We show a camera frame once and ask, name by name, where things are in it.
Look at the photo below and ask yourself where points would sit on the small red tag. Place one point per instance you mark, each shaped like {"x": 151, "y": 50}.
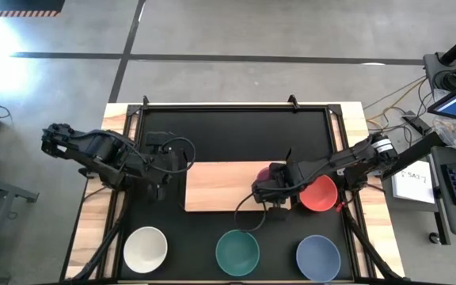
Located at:
{"x": 339, "y": 206}

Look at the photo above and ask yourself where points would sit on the teal green bowl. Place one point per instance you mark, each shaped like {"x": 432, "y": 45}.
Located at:
{"x": 237, "y": 253}

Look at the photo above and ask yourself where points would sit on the black frame clamp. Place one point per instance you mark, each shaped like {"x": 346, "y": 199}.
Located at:
{"x": 145, "y": 101}
{"x": 292, "y": 101}

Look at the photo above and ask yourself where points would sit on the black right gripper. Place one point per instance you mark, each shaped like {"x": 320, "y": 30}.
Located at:
{"x": 289, "y": 182}

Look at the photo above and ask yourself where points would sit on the white paper sign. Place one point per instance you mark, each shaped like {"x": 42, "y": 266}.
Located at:
{"x": 410, "y": 186}

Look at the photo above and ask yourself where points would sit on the wooden cutting board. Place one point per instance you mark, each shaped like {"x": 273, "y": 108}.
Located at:
{"x": 220, "y": 186}

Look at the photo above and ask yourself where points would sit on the grey metal desk frame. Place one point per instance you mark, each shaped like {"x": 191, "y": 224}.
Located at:
{"x": 2, "y": 190}

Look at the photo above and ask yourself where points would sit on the red bowl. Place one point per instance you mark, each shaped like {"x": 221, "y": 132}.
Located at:
{"x": 321, "y": 196}

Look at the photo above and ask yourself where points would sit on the dark floor mat hazard stripe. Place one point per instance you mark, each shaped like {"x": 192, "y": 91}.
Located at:
{"x": 14, "y": 6}

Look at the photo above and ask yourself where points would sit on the black caster wheel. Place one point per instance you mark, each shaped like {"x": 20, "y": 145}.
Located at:
{"x": 434, "y": 238}

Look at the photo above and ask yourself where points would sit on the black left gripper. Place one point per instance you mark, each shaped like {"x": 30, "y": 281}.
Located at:
{"x": 157, "y": 166}

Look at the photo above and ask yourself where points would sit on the black diagonal stand beam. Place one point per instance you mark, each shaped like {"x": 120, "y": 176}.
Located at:
{"x": 422, "y": 148}

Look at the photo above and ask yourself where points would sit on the blue-grey bowl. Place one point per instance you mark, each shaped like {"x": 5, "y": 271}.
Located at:
{"x": 318, "y": 258}

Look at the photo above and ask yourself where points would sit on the grey stand base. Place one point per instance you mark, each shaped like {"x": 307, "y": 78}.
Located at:
{"x": 432, "y": 63}

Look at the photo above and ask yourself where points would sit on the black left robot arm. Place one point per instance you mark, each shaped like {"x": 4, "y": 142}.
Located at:
{"x": 93, "y": 150}

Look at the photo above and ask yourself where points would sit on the black table mat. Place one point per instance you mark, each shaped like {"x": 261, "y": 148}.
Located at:
{"x": 228, "y": 134}

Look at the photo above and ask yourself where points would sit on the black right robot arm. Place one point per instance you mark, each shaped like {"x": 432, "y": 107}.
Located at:
{"x": 343, "y": 158}

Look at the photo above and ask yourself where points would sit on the white bowl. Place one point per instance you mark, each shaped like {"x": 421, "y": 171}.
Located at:
{"x": 145, "y": 250}

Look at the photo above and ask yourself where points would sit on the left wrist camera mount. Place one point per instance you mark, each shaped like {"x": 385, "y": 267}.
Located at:
{"x": 177, "y": 161}

